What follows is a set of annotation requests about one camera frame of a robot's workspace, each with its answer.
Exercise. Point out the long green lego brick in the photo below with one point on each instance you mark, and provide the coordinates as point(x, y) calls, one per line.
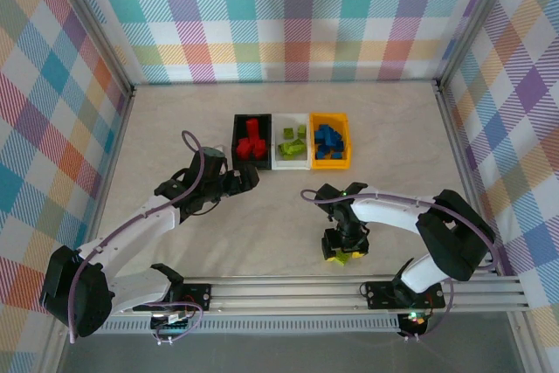
point(297, 143)

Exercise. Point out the long blue lego brick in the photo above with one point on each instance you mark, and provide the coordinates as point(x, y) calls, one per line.
point(323, 152)

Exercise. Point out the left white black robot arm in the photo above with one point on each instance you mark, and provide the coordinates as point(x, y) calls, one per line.
point(140, 231)

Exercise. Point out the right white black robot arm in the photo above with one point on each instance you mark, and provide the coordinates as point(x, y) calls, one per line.
point(384, 211)

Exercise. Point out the black plastic bin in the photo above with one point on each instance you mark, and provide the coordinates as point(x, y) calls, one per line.
point(264, 126)

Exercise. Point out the white plastic bin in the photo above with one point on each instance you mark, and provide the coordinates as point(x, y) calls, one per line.
point(279, 122)

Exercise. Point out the small controller circuit board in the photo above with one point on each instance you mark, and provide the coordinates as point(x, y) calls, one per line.
point(415, 319)
point(172, 325)

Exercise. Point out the yellow plastic bin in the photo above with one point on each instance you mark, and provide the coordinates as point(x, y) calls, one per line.
point(329, 119)

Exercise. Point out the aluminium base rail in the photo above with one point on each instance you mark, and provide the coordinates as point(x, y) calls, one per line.
point(284, 292)

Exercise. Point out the aluminium side rail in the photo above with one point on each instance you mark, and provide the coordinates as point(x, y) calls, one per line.
point(111, 163)
point(460, 150)

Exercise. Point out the aluminium frame post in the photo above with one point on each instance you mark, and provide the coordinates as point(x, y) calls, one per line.
point(471, 19)
point(98, 28)

